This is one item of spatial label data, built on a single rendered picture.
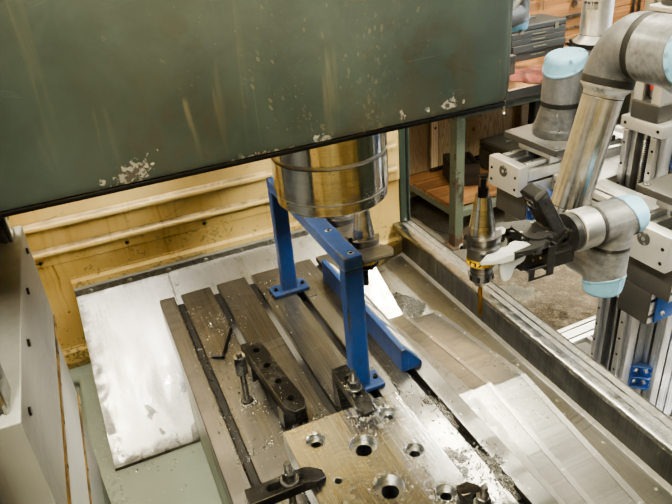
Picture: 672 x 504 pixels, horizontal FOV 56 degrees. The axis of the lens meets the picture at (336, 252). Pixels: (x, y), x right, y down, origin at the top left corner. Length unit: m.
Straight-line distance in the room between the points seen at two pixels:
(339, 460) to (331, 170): 0.53
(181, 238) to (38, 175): 1.33
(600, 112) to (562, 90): 0.63
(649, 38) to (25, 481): 1.09
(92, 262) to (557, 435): 1.33
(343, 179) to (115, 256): 1.26
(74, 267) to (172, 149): 1.33
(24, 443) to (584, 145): 1.04
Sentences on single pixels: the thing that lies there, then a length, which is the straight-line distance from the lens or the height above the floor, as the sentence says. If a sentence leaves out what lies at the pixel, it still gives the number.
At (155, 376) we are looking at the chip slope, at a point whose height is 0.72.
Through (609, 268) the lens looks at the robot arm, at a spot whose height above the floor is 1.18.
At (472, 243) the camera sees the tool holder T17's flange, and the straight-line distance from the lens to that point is 1.05.
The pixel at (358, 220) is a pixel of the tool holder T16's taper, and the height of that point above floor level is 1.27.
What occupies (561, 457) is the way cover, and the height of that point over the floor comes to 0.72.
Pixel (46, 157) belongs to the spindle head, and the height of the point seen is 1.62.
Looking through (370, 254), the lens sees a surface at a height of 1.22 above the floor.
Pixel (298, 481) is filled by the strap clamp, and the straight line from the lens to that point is 1.08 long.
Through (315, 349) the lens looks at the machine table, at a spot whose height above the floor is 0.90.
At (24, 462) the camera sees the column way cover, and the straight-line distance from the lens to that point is 0.71.
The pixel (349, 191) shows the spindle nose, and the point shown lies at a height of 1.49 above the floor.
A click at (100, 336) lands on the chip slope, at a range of 1.93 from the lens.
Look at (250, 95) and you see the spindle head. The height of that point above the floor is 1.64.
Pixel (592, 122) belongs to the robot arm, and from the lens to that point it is 1.30.
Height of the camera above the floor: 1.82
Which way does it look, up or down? 29 degrees down
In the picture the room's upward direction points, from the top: 5 degrees counter-clockwise
